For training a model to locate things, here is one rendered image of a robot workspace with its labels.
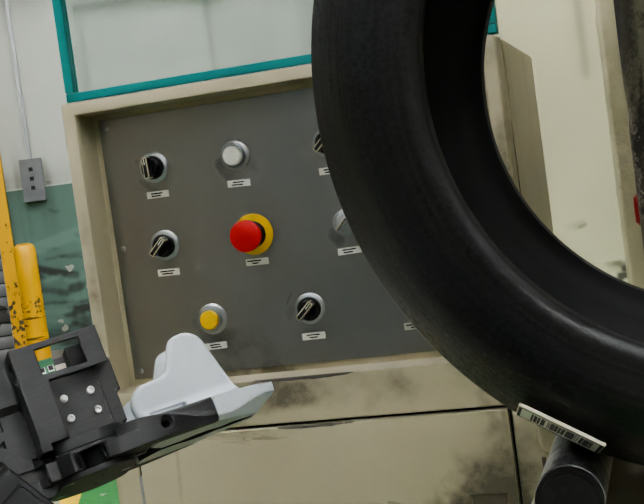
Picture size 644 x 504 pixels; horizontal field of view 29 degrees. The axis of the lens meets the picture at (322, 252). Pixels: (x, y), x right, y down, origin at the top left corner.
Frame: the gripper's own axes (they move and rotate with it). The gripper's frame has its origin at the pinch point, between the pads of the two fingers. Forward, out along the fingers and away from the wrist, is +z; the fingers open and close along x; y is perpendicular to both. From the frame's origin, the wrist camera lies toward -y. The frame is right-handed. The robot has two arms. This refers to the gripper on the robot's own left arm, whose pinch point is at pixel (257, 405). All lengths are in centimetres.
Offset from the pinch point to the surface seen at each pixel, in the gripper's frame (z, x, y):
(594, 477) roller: 18.9, -1.6, -12.1
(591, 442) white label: 18.7, -3.4, -10.0
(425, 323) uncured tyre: 13.9, 1.5, 1.5
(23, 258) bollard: 159, 786, 263
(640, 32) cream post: 51, 11, 21
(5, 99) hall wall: 191, 801, 393
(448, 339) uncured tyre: 14.5, 0.6, -0.1
